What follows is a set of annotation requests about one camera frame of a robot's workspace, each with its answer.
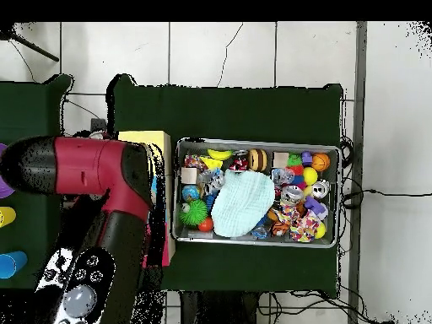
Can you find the dark green side table cloth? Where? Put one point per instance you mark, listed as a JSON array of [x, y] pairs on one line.
[[27, 108]]

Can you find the dark green tablecloth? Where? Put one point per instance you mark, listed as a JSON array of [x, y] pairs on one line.
[[236, 108]]

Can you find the black tripod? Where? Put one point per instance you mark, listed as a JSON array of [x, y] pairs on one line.
[[8, 31]]

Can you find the colourful polka dot cloth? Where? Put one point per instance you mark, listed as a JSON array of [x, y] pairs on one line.
[[193, 162]]

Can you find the red ball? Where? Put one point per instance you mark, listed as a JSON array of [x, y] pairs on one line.
[[205, 224]]

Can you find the green spiky ball with eyes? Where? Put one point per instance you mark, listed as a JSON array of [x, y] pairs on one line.
[[194, 212]]

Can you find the yellow cup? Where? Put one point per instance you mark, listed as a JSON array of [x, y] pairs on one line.
[[7, 217]]

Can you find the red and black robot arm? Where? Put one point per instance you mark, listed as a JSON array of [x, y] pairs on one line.
[[101, 165]]

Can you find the purple plate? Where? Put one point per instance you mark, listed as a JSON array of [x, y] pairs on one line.
[[5, 190]]

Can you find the blue globe ball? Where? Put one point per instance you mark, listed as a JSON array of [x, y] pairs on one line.
[[190, 193]]

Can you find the yellow cheese wedge toy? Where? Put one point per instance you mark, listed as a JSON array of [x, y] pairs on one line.
[[211, 163]]

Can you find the blue cup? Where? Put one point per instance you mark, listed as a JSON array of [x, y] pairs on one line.
[[12, 264]]

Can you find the mint green muslin cloth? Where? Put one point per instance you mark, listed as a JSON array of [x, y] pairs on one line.
[[239, 202]]

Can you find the plain wooden block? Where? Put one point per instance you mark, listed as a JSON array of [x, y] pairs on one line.
[[190, 175]]

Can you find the clear mesh bin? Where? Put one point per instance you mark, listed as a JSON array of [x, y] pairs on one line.
[[256, 142]]

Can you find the wooden box with three holes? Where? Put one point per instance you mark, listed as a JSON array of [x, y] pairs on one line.
[[152, 137]]

